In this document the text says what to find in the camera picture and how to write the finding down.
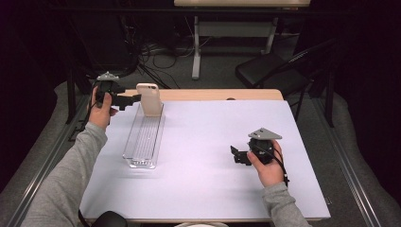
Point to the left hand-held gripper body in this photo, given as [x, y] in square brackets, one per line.
[105, 88]

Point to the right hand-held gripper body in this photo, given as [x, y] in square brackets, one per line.
[261, 148]

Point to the beige phone case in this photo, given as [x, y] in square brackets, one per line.
[149, 101]

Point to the clear plastic tray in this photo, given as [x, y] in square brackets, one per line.
[143, 142]

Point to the person's left hand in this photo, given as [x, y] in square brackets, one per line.
[101, 115]

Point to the person's right hand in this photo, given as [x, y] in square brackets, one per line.
[268, 173]

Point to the white table mat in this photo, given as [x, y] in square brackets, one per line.
[205, 142]

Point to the black metal stand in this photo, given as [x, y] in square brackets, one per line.
[71, 94]

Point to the light wooden table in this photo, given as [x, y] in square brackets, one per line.
[195, 94]

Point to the white round object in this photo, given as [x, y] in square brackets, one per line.
[201, 225]

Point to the black folding chair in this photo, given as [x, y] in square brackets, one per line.
[268, 71]

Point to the white-legged desk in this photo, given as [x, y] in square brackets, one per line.
[196, 47]

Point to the black round object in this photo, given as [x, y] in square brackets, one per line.
[110, 219]

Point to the metal floor rail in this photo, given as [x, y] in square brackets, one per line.
[346, 164]
[38, 179]

